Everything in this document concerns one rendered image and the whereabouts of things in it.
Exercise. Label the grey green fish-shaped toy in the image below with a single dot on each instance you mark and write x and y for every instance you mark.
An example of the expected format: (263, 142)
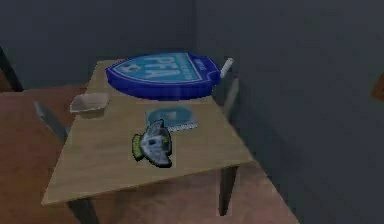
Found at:
(155, 145)

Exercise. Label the small beige tray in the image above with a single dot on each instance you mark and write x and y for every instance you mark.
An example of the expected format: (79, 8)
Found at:
(89, 102)

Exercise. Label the white cylinder stick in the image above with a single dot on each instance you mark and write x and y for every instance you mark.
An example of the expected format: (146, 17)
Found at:
(226, 67)

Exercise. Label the pale blue flat packet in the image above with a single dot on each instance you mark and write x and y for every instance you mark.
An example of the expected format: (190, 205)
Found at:
(176, 117)

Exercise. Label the light wooden table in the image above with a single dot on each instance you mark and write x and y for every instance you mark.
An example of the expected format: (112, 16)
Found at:
(100, 166)

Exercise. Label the blue shield-shaped box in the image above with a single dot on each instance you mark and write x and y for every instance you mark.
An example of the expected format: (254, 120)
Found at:
(160, 78)

